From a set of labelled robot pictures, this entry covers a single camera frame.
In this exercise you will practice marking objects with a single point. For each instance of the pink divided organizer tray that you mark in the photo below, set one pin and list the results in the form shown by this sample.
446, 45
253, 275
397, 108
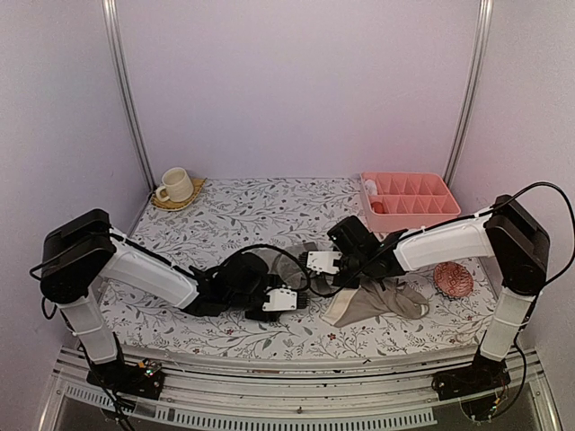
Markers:
411, 200

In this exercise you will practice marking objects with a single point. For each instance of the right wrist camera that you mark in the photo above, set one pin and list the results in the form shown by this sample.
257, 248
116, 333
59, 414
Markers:
323, 260

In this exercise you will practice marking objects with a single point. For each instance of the red item in tray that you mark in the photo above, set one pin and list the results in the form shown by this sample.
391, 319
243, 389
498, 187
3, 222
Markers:
378, 207

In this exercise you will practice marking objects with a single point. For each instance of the floral tablecloth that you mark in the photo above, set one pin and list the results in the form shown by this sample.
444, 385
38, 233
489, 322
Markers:
270, 214

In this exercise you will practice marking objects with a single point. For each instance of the grey boxer briefs white trim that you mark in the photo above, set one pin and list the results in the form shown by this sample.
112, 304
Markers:
290, 272

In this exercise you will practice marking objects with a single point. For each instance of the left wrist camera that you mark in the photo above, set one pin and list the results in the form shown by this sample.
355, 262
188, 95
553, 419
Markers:
284, 300

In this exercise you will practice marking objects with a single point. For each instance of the cream ceramic mug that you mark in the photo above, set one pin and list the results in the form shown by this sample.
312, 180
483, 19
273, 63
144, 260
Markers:
176, 186

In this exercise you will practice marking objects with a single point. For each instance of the aluminium frame post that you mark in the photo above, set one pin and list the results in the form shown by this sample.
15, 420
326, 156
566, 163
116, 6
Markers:
111, 23
480, 45

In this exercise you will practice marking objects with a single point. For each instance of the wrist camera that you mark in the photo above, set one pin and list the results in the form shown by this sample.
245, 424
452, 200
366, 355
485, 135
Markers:
284, 300
323, 260

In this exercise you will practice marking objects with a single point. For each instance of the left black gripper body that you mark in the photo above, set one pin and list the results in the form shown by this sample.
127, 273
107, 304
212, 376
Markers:
240, 302

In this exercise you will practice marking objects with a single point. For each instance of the white item in tray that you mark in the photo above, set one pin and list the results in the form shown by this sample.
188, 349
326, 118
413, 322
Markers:
371, 187

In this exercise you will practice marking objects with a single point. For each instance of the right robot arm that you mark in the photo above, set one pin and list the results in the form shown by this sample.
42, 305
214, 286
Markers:
478, 275

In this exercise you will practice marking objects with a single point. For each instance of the front aluminium rail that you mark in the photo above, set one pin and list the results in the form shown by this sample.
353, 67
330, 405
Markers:
372, 393

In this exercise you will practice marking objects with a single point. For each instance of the red patterned bowl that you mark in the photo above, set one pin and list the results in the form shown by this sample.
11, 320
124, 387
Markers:
453, 280

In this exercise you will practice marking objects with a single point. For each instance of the right aluminium frame post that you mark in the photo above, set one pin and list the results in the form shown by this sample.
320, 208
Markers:
480, 45

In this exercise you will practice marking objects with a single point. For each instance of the left aluminium frame post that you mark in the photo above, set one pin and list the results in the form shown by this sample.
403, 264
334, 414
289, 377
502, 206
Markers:
111, 23

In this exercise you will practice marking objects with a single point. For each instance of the taupe underwear cream waistband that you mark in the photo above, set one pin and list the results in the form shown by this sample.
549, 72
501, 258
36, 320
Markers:
372, 299

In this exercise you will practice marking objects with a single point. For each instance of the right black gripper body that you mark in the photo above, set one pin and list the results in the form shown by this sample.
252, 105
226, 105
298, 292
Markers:
356, 269

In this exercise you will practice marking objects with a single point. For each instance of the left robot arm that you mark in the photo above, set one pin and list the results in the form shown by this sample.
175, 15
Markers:
86, 251

